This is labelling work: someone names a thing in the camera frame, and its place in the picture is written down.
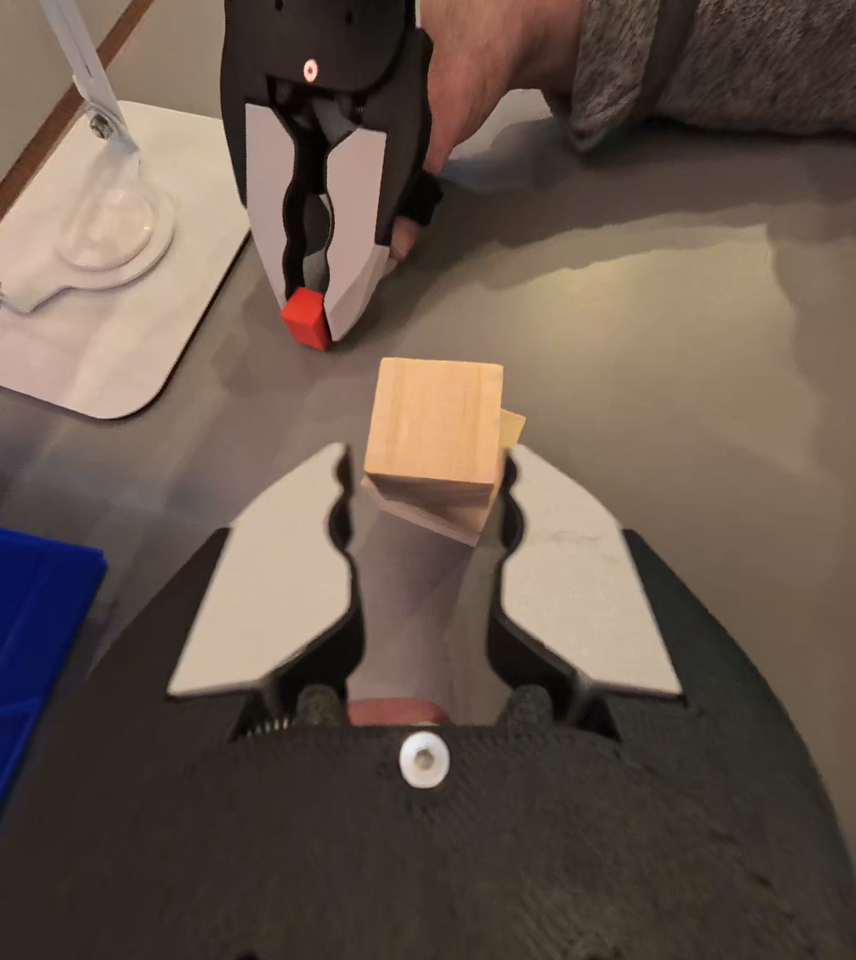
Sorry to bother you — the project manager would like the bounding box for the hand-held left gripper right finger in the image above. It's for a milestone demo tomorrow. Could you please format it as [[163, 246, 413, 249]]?
[[488, 442, 685, 717]]

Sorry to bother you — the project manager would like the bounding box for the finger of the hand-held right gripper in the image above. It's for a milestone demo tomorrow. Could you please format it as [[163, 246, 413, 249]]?
[[317, 123, 393, 344], [244, 101, 310, 312]]

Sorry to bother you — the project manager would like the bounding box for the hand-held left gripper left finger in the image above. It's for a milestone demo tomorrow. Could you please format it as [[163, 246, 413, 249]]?
[[165, 441, 365, 723]]

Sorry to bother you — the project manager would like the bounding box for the red wooden cube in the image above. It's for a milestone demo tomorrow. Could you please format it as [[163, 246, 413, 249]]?
[[280, 288, 333, 351]]

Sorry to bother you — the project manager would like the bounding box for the natural wooden cube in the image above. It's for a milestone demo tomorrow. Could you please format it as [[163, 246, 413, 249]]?
[[362, 407, 528, 549], [362, 357, 507, 513]]

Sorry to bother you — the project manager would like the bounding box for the person's right forearm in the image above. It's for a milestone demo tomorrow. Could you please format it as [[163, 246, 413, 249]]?
[[566, 0, 856, 155]]

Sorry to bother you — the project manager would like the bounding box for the person's right hand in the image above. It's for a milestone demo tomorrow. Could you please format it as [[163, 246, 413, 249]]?
[[389, 0, 586, 264]]

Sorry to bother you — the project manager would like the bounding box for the blue plastic bin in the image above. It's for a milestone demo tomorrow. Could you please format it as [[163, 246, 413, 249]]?
[[0, 512, 108, 924]]

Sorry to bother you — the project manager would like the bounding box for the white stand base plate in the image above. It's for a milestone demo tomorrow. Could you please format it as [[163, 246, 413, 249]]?
[[0, 99, 252, 420]]

